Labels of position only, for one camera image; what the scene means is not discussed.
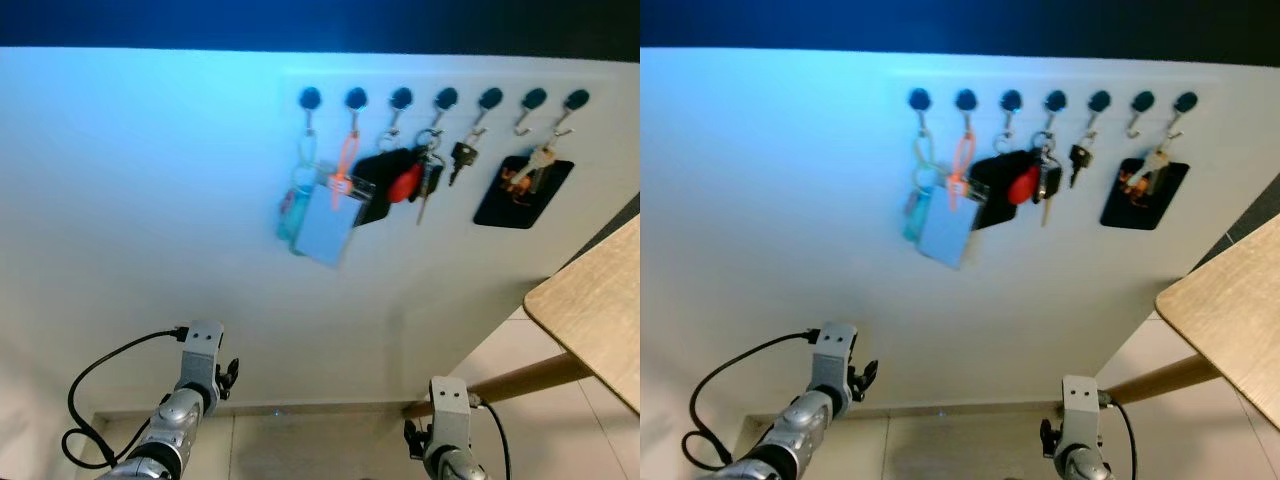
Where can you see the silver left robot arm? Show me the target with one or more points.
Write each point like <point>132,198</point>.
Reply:
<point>800,420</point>
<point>170,420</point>

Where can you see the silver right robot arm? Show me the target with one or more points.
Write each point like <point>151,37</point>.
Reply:
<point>455,468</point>
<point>1085,465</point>

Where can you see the light wooden table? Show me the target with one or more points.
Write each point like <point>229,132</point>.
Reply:
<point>600,300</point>
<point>1230,300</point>

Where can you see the black rectangular pouch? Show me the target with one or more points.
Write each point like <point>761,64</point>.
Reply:
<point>500,210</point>
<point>1125,212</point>

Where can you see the black key fob red tag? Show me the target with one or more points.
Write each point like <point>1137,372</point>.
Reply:
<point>1022,187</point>
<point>405,185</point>

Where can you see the black headed key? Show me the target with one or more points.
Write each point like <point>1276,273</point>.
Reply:
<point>1079,157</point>
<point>462,155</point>

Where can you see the silver key with orange charm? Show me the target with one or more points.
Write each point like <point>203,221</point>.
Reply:
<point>540,160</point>
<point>1155,165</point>

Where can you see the white hook rack panel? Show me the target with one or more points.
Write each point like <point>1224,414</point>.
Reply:
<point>330,78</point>
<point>940,79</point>

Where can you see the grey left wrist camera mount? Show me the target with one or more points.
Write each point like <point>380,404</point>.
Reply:
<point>203,345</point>
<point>838,350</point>

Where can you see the black knob wall hook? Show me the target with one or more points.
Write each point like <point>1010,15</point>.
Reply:
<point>446,97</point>
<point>920,99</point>
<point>577,99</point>
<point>401,97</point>
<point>1186,101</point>
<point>356,98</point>
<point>490,98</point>
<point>534,98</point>
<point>1143,101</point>
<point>965,99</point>
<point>1055,100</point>
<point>310,98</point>
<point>1011,100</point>
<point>1099,100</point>

